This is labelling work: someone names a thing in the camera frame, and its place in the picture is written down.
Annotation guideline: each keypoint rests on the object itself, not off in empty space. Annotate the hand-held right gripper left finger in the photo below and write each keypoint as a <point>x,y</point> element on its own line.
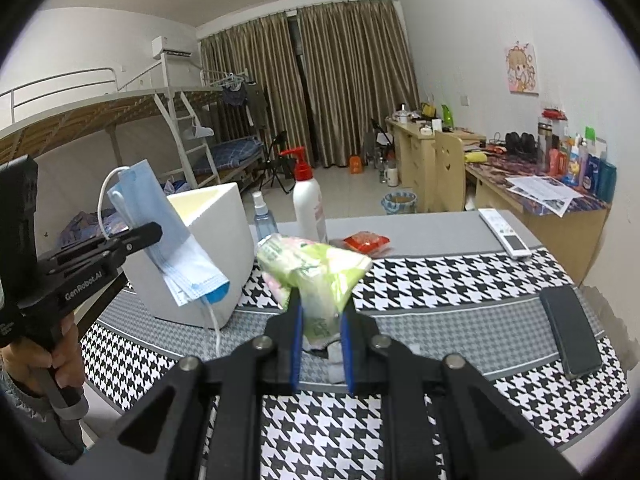
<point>296,350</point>

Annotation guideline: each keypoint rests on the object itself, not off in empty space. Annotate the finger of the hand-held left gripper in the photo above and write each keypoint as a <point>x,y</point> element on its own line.
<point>140,237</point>

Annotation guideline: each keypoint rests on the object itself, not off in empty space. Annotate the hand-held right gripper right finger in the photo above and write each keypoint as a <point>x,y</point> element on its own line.
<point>348,355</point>

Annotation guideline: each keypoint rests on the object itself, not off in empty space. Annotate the blue face mask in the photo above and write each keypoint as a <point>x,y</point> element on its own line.
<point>155,210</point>

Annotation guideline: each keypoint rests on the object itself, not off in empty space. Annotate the green tissue packet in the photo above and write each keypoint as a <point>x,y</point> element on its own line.
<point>320,270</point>

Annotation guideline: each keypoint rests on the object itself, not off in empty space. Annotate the white foam box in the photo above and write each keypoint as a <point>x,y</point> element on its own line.
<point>225,240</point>

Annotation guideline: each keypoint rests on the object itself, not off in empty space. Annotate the person's left forearm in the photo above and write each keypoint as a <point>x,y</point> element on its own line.
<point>30,425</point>

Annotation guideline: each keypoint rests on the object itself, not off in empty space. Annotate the person's left hand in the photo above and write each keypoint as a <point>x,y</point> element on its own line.
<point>67,355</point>

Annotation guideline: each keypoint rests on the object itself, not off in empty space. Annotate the white bunk ladder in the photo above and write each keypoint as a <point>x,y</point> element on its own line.
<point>192,150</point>

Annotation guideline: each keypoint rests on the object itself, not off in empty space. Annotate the red snack packet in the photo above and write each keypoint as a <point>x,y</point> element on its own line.
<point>367,242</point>

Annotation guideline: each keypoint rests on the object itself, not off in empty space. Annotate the white metal bunk bed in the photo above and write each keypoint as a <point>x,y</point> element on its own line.
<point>75,115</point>

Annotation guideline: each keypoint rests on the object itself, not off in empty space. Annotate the blue plaid mattress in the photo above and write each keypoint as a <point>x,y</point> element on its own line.
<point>230,152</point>

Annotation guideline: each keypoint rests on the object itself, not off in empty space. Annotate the blue spray bottle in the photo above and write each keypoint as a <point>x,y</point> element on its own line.
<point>264,222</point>

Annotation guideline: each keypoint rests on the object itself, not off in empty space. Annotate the houndstooth table cloth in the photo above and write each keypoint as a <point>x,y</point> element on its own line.
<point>450,280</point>

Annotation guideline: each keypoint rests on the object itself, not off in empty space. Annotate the white pump bottle red cap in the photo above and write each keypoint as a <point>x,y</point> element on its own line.
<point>307,205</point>

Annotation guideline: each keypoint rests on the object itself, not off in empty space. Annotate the black folding chair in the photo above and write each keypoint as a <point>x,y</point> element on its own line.
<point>280,155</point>
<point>381,137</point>

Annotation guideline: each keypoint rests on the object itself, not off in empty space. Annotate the hanging dark clothes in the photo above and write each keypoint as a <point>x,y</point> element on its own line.
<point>247,102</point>

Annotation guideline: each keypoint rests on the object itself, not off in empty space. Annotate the white jug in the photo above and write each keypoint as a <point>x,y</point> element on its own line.
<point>391,176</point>

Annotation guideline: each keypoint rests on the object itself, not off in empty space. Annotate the brown curtain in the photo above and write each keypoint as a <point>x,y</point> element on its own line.
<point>360,80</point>
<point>250,85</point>

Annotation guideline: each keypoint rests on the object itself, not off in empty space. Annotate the white air conditioner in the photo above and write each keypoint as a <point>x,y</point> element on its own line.
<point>167,45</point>

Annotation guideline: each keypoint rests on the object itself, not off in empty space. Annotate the white remote control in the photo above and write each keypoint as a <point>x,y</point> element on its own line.
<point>505,232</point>

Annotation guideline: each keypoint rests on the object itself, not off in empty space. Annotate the wooden desk with drawers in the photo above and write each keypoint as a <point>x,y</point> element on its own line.
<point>415,160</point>

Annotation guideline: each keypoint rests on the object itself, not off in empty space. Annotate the wooden chair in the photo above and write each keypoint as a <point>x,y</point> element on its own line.
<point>447,170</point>

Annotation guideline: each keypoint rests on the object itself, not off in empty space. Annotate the black smartphone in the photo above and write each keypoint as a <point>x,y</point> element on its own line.
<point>570,332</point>

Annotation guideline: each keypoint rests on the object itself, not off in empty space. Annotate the yellow cloth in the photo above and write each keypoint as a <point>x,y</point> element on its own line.
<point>476,156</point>

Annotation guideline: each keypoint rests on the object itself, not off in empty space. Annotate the wooden desk patterned top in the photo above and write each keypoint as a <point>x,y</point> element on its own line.
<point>565,240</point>

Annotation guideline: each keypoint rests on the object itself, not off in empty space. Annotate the printed paper sheet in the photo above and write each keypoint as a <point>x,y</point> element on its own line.
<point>542,190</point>

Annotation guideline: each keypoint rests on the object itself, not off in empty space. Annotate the black speakers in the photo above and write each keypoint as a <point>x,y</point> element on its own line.
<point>520,144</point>

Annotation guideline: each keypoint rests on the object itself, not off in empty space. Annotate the row of toiletry bottles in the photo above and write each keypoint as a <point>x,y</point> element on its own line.
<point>590,170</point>

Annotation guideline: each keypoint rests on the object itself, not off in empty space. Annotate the cartoon wall poster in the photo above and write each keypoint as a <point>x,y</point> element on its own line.
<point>522,67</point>

